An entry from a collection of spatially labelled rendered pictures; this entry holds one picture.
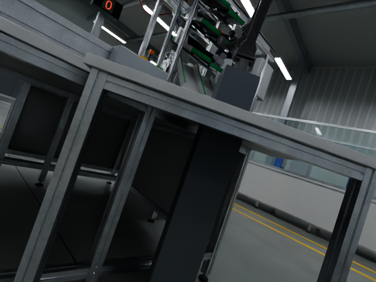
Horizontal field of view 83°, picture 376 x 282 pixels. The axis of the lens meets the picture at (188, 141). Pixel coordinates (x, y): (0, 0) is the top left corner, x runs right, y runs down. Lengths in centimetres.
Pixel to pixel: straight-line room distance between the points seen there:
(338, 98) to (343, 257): 922
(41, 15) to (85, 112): 33
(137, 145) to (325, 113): 919
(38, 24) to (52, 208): 52
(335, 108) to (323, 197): 570
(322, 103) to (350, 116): 104
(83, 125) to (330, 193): 428
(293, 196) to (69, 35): 435
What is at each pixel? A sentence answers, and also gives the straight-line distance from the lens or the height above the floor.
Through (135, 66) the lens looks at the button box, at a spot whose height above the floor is 92.
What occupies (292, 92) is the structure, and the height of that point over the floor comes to 395.
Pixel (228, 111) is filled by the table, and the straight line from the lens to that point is 59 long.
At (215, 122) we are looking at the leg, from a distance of 60.
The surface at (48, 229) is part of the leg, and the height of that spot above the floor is 40.
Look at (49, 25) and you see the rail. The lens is 82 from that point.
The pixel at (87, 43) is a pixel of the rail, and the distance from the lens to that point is 83.
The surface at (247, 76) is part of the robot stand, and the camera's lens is 88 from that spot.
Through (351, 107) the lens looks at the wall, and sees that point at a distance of 975.
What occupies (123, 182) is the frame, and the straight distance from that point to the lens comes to 85.
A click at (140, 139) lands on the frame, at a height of 68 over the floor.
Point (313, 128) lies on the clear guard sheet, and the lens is 480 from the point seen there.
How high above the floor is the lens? 71
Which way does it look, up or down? 2 degrees up
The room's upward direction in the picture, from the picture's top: 19 degrees clockwise
